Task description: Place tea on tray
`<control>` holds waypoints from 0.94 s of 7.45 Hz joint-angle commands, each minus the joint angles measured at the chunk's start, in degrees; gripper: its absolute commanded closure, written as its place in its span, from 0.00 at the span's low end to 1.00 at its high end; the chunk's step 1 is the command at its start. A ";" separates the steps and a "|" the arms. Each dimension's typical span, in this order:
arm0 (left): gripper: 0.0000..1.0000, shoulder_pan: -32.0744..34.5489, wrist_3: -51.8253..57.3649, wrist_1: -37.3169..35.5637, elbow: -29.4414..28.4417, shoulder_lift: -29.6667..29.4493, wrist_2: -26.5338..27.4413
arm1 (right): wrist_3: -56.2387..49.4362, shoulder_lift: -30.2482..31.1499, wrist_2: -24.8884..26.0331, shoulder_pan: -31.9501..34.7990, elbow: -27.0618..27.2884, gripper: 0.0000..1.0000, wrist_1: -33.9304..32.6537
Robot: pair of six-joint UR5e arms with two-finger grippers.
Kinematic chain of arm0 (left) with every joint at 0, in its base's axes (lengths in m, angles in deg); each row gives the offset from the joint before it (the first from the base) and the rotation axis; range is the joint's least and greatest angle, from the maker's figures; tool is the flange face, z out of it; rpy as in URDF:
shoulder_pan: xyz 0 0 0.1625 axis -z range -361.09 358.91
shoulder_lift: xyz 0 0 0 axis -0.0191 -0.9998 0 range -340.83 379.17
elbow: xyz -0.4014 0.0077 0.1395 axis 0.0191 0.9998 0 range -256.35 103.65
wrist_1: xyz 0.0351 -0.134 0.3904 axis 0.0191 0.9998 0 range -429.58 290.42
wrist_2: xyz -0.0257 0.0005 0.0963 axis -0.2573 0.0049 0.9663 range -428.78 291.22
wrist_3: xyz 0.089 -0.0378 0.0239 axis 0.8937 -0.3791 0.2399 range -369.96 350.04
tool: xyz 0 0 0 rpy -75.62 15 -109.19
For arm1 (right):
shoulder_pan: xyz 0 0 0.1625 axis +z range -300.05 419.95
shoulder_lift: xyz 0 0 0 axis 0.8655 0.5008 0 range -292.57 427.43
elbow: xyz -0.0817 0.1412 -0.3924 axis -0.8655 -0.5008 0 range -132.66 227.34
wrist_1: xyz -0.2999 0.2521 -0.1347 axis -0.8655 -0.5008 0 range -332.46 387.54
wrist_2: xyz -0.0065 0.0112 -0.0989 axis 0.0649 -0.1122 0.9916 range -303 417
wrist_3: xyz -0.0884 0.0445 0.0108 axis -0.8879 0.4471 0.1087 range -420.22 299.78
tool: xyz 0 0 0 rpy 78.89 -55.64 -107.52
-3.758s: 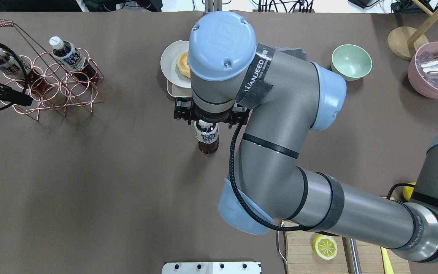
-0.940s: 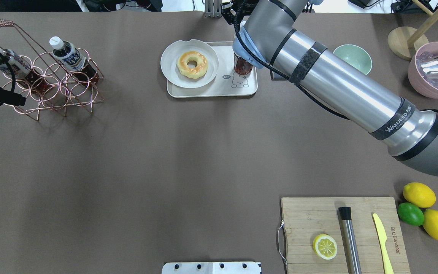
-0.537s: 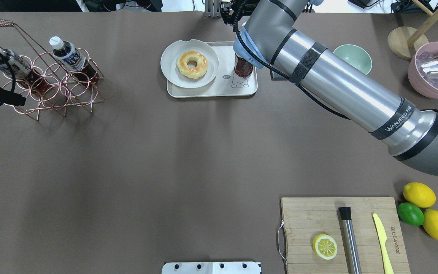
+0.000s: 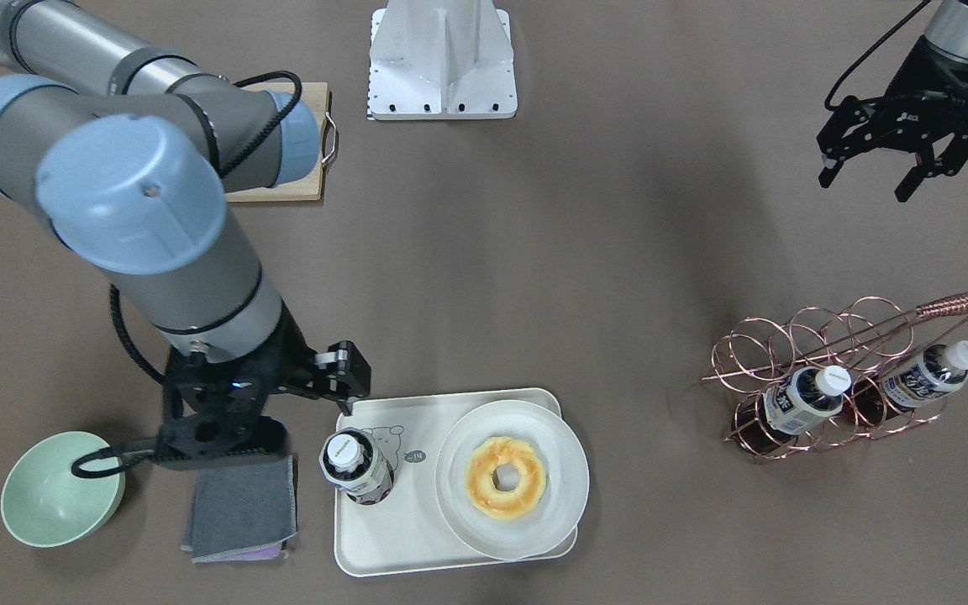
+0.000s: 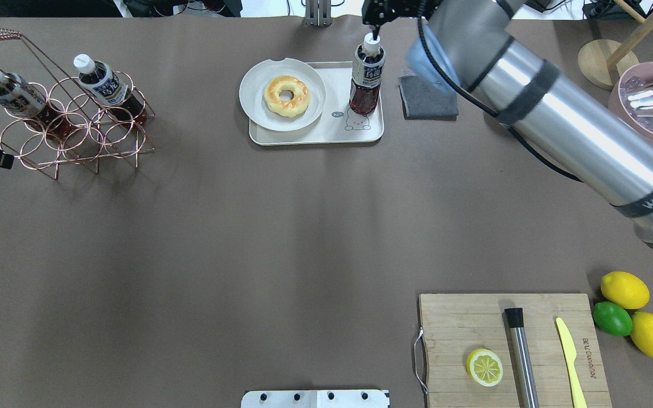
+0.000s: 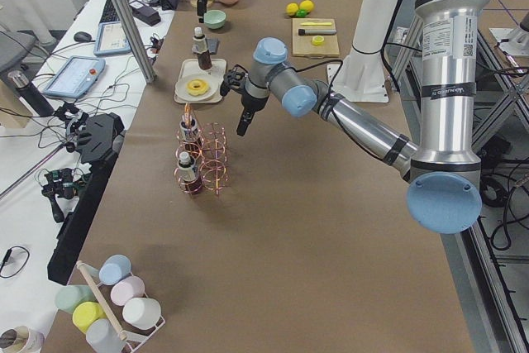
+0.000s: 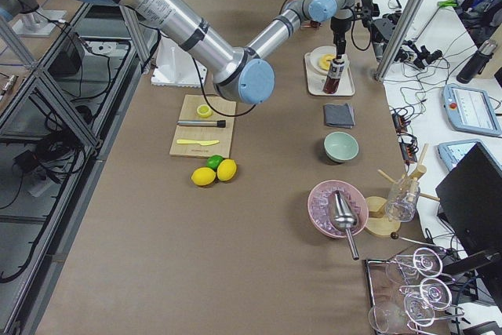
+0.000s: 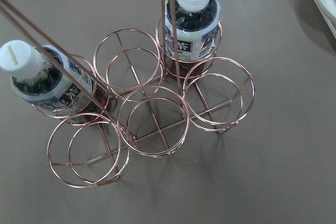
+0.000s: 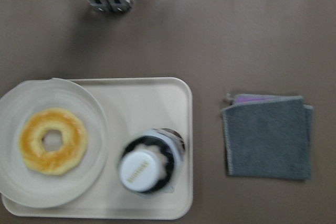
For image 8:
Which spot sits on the copper wire bottle rack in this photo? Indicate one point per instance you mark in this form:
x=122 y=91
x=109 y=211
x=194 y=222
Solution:
x=151 y=118

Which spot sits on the rear tea bottle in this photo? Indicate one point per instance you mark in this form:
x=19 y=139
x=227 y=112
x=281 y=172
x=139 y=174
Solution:
x=196 y=29

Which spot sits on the front tea bottle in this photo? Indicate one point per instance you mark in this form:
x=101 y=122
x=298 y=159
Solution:
x=36 y=80

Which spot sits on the tea bottle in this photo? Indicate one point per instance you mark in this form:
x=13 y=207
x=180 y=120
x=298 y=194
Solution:
x=196 y=29
x=36 y=80

